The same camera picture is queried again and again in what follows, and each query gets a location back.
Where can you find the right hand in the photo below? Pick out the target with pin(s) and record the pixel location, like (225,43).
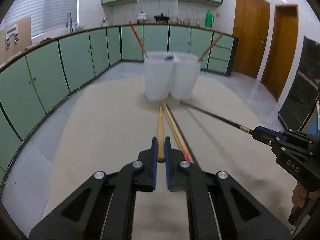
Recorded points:
(300,194)

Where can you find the black wok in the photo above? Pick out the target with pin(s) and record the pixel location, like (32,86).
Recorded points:
(162,19)

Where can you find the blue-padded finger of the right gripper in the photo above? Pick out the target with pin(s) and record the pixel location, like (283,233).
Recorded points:
(266,136)

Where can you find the white utensil holder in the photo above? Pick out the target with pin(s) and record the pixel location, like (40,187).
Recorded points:
(176,78)

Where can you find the black cabinet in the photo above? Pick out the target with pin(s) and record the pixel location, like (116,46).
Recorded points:
(301,100)

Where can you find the wooden door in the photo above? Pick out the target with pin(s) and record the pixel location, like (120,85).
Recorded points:
(282,49)
(251,24)

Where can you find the green thermos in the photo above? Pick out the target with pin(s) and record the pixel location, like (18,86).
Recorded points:
(208,19)

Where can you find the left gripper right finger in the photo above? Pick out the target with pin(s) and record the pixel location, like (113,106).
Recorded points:
(218,206)

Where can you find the black chopstick two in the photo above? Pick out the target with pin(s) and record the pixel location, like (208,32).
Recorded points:
(182,135)

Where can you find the window blind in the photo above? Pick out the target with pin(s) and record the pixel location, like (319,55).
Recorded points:
(45,15)

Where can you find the black chopstick one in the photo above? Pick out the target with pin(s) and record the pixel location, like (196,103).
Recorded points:
(234,124)

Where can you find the red-patterned chopstick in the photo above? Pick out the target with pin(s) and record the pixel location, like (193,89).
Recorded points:
(178,137)
(200,59)
(138,39)

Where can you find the plain wooden chopstick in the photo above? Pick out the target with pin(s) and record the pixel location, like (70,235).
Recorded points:
(161,155)

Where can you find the left wooden door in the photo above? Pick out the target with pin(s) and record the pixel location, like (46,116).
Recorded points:
(251,24)

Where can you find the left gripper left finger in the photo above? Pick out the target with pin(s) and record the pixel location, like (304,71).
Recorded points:
(103,206)

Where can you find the lower green cabinets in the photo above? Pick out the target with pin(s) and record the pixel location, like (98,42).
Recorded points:
(36,81)

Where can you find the right wooden door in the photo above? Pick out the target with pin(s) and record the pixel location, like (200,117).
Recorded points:
(282,49)

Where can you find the brown board with device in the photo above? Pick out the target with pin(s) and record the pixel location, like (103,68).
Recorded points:
(15,37)

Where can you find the kitchen faucet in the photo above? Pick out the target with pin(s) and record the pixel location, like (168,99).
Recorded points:
(69,22)

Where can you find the white pot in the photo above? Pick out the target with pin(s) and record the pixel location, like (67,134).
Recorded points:
(142,18)

